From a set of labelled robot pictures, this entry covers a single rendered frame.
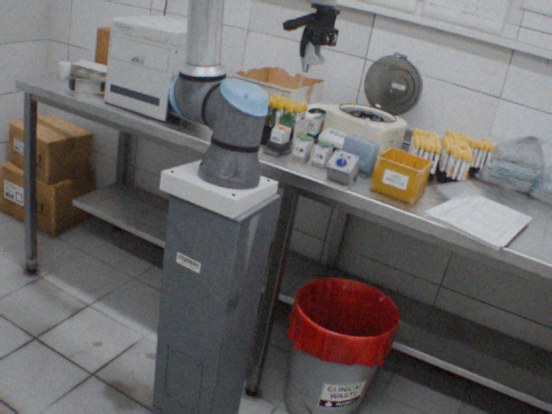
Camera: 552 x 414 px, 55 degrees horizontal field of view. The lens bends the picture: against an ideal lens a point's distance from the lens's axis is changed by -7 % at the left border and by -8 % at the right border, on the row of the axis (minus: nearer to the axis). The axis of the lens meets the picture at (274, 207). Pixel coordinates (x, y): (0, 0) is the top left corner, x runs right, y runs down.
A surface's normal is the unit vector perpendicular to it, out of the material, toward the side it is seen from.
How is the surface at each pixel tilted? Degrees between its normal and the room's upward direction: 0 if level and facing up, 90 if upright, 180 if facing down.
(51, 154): 82
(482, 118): 90
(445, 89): 90
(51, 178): 91
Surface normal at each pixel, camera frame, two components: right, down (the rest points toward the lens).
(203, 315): -0.46, 0.29
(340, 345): -0.20, 0.44
